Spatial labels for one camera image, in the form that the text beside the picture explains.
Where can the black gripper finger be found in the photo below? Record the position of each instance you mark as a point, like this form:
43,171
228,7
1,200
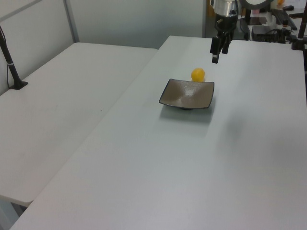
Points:
215,50
226,44

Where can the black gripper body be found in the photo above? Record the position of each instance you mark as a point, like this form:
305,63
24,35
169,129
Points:
226,22

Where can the yellow potato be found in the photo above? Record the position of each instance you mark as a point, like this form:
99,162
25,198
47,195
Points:
197,74

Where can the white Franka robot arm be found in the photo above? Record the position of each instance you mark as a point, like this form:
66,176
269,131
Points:
224,7

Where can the square brown ceramic plate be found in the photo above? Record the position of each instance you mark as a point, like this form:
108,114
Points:
187,94

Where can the brown wooden panel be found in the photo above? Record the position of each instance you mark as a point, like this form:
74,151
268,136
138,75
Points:
209,21

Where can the black electronics box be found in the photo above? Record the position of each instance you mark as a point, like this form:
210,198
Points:
263,33

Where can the small yellow object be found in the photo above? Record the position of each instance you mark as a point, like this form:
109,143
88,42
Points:
280,2

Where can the black computer mouse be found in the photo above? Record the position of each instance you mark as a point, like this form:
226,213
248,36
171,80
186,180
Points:
288,7

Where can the dark brown camera stand clamp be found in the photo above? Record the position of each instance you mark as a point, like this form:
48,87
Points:
301,31

